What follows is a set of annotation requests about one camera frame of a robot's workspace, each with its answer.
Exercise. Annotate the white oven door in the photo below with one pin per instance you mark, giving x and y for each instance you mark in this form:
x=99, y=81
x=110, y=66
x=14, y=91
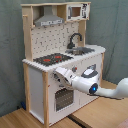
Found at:
x=62, y=102

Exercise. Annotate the grey range hood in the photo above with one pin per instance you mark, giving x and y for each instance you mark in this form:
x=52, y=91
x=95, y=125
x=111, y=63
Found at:
x=48, y=18

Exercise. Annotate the black stovetop red burners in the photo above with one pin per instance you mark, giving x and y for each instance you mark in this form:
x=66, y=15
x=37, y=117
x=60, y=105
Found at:
x=52, y=59

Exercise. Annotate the grey toy sink basin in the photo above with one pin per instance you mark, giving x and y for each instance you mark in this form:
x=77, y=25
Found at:
x=79, y=51

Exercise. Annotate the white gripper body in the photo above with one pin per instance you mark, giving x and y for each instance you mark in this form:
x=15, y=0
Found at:
x=65, y=75

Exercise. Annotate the wooden toy kitchen unit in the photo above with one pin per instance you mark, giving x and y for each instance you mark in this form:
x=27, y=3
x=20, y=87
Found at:
x=46, y=40

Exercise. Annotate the white cupboard door with dispenser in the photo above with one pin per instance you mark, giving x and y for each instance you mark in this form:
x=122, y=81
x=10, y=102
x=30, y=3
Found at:
x=95, y=65

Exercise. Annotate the white toy microwave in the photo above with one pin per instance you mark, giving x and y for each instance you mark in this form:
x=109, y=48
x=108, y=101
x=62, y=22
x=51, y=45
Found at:
x=78, y=11

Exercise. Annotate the black toy faucet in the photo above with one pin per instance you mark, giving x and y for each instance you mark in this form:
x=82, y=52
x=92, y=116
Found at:
x=72, y=42

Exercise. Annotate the right red stove knob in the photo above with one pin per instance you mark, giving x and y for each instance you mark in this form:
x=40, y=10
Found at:
x=74, y=69

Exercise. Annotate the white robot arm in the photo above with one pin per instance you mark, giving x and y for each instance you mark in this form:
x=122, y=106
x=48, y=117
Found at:
x=121, y=91

